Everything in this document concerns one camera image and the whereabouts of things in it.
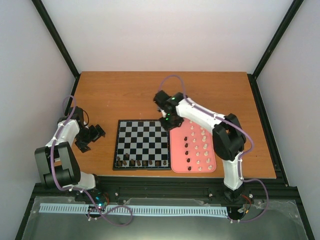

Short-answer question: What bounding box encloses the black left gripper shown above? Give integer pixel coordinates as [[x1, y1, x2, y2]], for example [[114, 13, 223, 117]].
[[75, 124, 106, 153]]

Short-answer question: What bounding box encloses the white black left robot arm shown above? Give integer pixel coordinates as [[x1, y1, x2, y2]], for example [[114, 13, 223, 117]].
[[34, 106, 106, 202]]

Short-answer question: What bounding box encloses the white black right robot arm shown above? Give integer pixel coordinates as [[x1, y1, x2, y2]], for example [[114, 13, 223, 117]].
[[153, 90, 249, 202]]

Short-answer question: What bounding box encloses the black white chess board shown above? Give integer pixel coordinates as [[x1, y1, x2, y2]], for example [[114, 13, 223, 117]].
[[112, 119, 171, 171]]

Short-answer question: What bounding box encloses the pink plastic tray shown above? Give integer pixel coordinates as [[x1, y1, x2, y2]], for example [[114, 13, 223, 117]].
[[169, 118, 217, 174]]

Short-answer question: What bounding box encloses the black aluminium frame rail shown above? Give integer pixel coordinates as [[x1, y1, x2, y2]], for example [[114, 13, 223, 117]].
[[29, 174, 300, 208]]

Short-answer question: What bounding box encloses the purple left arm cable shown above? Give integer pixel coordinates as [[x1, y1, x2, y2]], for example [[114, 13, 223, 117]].
[[50, 94, 134, 226]]

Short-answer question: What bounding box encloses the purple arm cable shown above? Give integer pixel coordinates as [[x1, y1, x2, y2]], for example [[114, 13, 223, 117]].
[[50, 94, 134, 226], [158, 74, 270, 224]]

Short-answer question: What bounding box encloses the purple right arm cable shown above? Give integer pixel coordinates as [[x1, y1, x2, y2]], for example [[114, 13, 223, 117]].
[[158, 74, 270, 224]]

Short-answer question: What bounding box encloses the light blue cable duct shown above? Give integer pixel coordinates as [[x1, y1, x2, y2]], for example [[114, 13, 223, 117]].
[[38, 203, 228, 218]]

